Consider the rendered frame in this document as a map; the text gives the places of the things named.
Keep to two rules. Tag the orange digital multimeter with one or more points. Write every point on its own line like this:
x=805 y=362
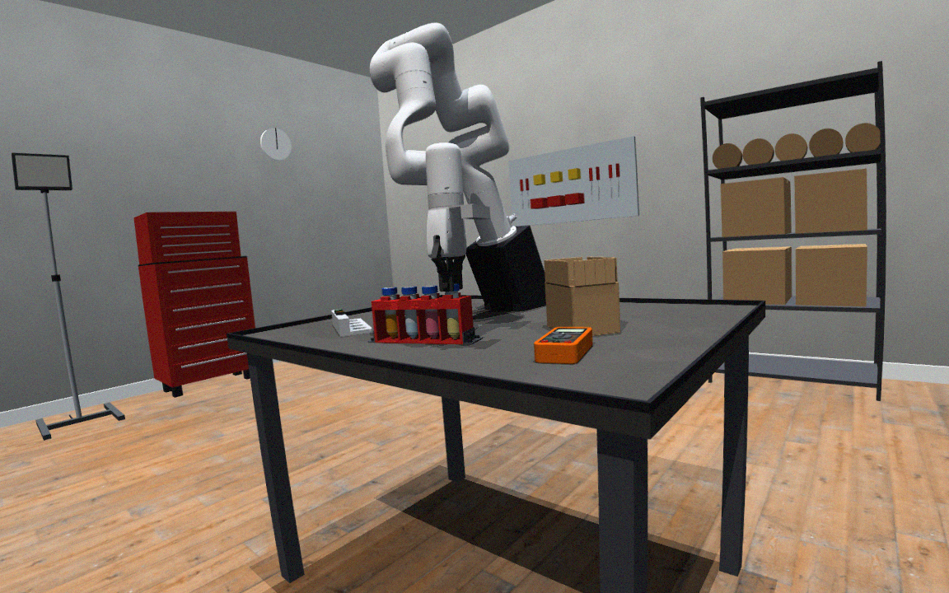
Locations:
x=563 y=345

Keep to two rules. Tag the brown cardboard box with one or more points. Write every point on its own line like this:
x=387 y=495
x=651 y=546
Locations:
x=592 y=300

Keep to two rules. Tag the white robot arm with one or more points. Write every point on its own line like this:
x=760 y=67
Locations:
x=451 y=169

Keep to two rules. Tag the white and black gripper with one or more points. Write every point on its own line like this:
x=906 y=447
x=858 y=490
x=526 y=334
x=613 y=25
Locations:
x=449 y=243

